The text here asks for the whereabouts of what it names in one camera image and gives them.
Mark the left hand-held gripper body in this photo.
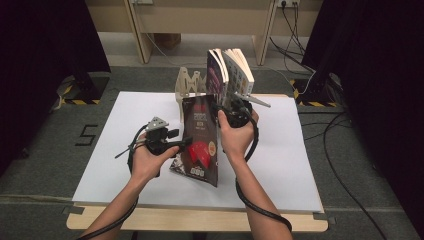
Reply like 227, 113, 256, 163
144, 116, 171, 156

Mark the black power cable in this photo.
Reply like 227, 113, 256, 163
283, 1, 307, 64
269, 1, 316, 74

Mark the black book with red print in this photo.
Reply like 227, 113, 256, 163
169, 94, 220, 188

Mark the black stand base striped tape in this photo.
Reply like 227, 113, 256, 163
289, 71, 348, 108
54, 71, 111, 106

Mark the white book with picture grid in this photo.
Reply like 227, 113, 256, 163
221, 48, 255, 99

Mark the purple book with pink band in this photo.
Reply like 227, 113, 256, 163
205, 49, 224, 101

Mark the light wooden table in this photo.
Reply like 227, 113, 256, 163
65, 93, 329, 233

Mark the beige folding book stand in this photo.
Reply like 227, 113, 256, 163
174, 66, 209, 123

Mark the long black cable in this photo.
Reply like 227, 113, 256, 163
298, 111, 389, 240

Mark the black curtain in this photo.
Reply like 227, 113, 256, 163
0, 0, 112, 174
301, 0, 424, 231

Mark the beige wooden desk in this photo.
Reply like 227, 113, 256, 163
84, 0, 324, 67

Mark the person's right hand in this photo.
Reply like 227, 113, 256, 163
217, 110, 260, 164

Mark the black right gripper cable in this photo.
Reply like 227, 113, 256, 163
234, 106, 293, 233

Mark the grey tape patch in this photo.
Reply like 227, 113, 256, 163
312, 212, 337, 225
61, 205, 85, 215

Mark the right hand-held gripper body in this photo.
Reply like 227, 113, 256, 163
218, 93, 272, 129

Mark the person's left hand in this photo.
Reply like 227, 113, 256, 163
129, 133, 181, 183

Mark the white table sheet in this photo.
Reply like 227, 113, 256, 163
72, 90, 324, 213

